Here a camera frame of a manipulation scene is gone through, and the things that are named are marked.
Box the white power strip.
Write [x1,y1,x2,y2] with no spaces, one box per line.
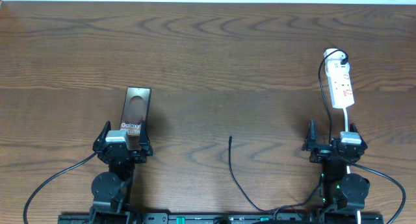
[324,48,354,109]

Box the black charging cable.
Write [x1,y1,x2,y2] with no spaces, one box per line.
[227,48,350,214]

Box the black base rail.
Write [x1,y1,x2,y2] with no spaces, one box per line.
[58,212,384,224]

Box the Galaxy S25 Ultra smartphone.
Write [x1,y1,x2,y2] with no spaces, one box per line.
[120,87,151,150]

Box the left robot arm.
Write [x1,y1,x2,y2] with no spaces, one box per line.
[88,121,153,223]

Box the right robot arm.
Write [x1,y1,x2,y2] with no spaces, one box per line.
[302,121,370,223]

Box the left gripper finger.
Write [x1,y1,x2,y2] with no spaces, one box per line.
[96,121,111,142]
[138,121,150,149]

